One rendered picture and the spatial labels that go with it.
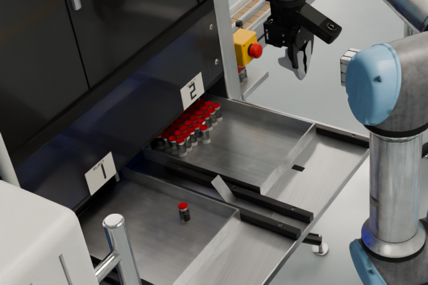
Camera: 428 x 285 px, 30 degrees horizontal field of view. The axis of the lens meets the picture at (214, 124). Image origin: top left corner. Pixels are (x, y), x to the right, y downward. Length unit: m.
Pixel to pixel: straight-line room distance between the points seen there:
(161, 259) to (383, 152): 0.60
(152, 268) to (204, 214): 0.18
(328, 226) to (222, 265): 1.35
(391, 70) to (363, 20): 2.99
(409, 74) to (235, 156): 0.80
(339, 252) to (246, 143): 1.02
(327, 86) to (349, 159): 1.82
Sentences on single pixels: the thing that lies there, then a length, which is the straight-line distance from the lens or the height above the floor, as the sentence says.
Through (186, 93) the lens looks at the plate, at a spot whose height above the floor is 1.03.
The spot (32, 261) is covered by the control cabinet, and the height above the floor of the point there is 1.54.
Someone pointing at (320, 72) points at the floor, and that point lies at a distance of 3.80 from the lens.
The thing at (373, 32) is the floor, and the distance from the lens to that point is 4.09.
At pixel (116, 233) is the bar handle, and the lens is 0.92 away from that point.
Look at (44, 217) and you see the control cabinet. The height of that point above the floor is 1.55.
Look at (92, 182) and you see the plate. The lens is 1.73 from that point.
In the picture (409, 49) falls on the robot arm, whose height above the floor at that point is 1.43.
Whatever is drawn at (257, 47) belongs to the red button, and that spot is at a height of 1.01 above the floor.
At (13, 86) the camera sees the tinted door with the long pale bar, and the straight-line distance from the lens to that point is 1.51.
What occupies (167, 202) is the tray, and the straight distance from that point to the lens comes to 1.84.
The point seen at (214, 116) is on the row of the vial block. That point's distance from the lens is 2.02.
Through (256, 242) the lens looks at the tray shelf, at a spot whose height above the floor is 0.88.
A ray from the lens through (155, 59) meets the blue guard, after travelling 1.79.
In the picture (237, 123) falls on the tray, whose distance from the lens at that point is 2.04.
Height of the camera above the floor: 2.09
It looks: 36 degrees down
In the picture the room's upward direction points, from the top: 9 degrees counter-clockwise
